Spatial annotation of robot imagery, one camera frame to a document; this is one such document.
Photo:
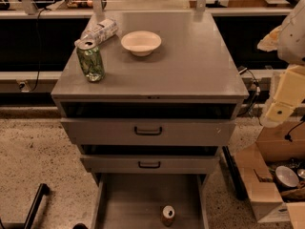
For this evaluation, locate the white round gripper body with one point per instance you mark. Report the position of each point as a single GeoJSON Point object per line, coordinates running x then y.
{"type": "Point", "coordinates": [293, 40]}

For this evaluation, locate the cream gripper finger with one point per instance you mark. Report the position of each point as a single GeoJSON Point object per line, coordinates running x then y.
{"type": "Point", "coordinates": [279, 112]}

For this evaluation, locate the orange soda can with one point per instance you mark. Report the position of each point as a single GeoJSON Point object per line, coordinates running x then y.
{"type": "Point", "coordinates": [167, 215]}

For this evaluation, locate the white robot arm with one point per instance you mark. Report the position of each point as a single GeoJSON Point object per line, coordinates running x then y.
{"type": "Point", "coordinates": [288, 40]}

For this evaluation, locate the grey top drawer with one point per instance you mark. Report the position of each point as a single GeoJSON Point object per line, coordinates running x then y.
{"type": "Point", "coordinates": [155, 132]}

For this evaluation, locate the grey metal drawer cabinet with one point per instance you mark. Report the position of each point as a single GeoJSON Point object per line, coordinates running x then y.
{"type": "Point", "coordinates": [191, 76]}

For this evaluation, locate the grey open bottom drawer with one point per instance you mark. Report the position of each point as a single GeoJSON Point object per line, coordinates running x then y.
{"type": "Point", "coordinates": [135, 201]}

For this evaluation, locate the grey middle drawer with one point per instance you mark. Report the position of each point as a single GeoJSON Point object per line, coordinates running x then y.
{"type": "Point", "coordinates": [130, 164]}

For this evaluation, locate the green soda can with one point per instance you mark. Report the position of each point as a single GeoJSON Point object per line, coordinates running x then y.
{"type": "Point", "coordinates": [90, 59]}

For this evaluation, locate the brown cardboard box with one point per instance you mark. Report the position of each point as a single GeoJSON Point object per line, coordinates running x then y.
{"type": "Point", "coordinates": [271, 201]}

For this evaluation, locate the small bowl in box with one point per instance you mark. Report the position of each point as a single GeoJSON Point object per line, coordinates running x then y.
{"type": "Point", "coordinates": [286, 177]}

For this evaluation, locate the black leaning bar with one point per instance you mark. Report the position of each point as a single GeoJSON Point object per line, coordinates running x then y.
{"type": "Point", "coordinates": [239, 187]}

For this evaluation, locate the white bowl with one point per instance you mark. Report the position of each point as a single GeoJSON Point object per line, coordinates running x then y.
{"type": "Point", "coordinates": [141, 43]}

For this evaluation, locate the clear plastic water bottle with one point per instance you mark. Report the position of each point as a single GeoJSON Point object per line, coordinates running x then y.
{"type": "Point", "coordinates": [100, 32]}

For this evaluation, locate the black metal bar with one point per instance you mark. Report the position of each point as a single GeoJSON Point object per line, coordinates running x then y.
{"type": "Point", "coordinates": [42, 191]}

